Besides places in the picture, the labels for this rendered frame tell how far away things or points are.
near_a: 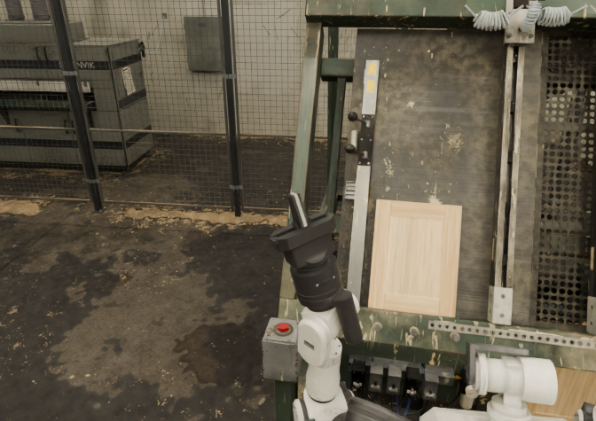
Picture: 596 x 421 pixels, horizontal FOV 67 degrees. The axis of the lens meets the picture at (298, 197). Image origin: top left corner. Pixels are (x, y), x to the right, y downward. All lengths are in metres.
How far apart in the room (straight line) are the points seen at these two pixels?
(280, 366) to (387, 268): 0.52
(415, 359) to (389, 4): 1.32
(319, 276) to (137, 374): 2.17
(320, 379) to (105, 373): 2.08
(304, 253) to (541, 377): 0.41
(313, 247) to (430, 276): 1.00
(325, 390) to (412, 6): 1.41
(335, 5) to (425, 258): 1.03
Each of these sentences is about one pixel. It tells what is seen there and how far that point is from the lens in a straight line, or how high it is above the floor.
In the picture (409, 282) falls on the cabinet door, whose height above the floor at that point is 0.98.
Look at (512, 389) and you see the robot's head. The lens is 0.81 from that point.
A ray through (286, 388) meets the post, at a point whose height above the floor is 0.69.
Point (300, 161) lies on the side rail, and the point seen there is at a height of 1.36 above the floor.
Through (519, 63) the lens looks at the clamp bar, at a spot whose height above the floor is 1.72.
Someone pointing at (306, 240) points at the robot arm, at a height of 1.57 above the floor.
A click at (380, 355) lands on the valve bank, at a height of 0.75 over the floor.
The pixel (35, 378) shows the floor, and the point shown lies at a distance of 3.08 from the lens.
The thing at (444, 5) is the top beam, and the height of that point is 1.91.
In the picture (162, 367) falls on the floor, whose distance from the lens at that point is 2.87.
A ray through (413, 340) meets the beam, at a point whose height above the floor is 0.83.
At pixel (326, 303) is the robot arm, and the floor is 1.46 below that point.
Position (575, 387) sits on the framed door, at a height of 0.49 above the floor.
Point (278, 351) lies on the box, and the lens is 1.56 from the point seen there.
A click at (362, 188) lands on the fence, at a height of 1.28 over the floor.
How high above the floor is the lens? 1.97
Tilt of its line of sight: 25 degrees down
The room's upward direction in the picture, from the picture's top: straight up
